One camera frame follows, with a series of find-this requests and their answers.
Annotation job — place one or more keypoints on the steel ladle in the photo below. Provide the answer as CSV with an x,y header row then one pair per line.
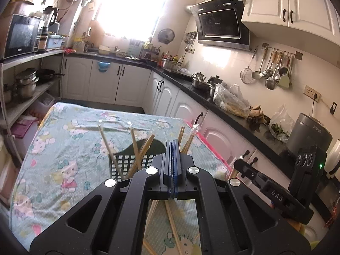
x,y
257,73
270,83

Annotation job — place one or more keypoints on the stacked steel pots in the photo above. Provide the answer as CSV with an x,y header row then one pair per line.
x,y
26,83

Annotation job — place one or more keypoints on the round wall fan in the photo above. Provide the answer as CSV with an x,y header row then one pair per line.
x,y
166,35

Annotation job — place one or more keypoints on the metal kitchen shelf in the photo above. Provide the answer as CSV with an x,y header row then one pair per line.
x,y
26,58

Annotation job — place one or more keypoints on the range hood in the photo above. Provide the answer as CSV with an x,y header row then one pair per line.
x,y
223,24

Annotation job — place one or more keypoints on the pink storage box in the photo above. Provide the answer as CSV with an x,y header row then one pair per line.
x,y
22,128

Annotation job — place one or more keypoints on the cartoon printed green blanket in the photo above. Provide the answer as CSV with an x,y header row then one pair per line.
x,y
66,151

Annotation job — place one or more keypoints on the white upper kitchen cabinet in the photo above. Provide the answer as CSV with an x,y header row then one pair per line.
x,y
289,5

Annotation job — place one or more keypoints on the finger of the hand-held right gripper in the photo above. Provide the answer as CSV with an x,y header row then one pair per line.
x,y
276,194

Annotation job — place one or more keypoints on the white lower kitchen cabinets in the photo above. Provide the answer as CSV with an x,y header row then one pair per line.
x,y
172,103

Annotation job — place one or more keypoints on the white electric kettle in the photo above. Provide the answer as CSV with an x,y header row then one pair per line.
x,y
333,159

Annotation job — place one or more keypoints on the light blue storage container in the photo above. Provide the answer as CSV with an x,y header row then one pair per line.
x,y
53,42

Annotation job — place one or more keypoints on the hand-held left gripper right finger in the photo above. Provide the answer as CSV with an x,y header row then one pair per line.
x,y
176,164

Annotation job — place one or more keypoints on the clear plastic food bag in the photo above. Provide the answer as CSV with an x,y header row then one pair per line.
x,y
231,98

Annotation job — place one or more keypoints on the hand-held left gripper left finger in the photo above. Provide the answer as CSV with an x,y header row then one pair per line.
x,y
168,164

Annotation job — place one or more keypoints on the grey rice cooker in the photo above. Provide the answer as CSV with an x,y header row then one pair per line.
x,y
308,135

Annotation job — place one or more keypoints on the blue hanging holder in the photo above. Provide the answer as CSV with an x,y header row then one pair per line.
x,y
103,66

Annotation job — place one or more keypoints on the black microwave oven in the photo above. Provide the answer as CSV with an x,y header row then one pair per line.
x,y
20,35

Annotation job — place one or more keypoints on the steel kettle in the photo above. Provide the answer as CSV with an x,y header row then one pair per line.
x,y
216,81

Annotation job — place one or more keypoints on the ginger root pile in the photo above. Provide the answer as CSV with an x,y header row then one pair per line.
x,y
256,114

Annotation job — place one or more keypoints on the kitchen window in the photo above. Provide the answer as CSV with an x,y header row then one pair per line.
x,y
132,5

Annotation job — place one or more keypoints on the green spatula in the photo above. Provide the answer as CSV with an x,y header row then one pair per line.
x,y
284,81

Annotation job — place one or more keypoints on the wall utensil rail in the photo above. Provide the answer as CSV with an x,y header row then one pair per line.
x,y
297,55

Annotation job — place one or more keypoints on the black plastic utensil basket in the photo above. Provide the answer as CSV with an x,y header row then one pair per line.
x,y
120,164

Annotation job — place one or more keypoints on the metal mesh strainer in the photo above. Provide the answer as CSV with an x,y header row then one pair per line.
x,y
246,73

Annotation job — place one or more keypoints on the plastic bag of greens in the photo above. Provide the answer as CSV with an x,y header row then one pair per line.
x,y
279,124

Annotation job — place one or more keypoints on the black frying pan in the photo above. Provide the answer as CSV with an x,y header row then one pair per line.
x,y
46,73

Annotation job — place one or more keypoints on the wall power outlet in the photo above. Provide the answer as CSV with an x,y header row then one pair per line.
x,y
312,93

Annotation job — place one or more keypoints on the hanging kitchen tools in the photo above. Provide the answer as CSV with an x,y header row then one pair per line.
x,y
190,38

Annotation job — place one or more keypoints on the black kitchen countertop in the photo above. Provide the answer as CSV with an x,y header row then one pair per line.
x,y
239,122

